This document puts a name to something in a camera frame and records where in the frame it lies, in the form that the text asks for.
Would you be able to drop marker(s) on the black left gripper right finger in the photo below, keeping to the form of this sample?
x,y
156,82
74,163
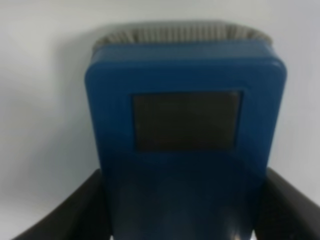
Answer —
x,y
279,211

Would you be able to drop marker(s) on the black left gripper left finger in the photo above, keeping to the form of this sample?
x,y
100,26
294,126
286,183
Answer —
x,y
82,216

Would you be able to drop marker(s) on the blue whiteboard eraser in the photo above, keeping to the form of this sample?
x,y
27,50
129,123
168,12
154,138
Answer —
x,y
184,116

